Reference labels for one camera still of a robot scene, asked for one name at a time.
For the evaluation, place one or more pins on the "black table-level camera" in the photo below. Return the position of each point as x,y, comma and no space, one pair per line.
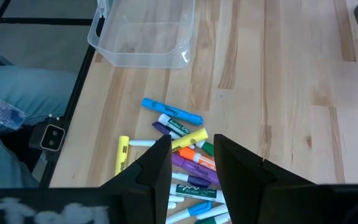
52,137

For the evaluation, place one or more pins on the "person's leg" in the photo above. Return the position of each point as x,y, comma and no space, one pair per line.
26,84
2,165

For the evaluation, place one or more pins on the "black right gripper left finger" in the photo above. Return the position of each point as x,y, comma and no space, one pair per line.
141,193

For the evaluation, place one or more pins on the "clear ID badge holder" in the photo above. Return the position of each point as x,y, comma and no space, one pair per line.
3,113

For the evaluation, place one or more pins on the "purple Sharpie highlighter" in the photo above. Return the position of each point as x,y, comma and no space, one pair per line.
194,169

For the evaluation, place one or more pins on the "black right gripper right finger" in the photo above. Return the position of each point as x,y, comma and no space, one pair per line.
253,193

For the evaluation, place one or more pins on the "green Expo dry-erase marker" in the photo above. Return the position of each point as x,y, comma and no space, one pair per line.
174,124
197,193

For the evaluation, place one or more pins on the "clear plastic bin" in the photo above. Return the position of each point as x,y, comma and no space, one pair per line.
145,34

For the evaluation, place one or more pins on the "dark blue cap white marker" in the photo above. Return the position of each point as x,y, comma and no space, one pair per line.
141,142
197,181
171,205

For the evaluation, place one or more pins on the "yellow Sharpie highlighter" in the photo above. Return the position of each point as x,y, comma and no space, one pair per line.
122,155
191,139

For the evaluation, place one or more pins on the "orange Expo dry-erase marker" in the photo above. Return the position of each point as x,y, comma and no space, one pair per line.
194,155

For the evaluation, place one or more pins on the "orange cap white marker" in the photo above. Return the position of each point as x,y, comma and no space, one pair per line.
176,198

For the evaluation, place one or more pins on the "blue Sharpie highlighter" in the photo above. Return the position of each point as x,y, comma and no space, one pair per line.
172,111

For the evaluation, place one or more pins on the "green cap white marker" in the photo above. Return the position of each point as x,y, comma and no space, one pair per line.
216,219

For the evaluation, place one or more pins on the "purple cap white marker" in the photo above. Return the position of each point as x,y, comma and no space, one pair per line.
163,128

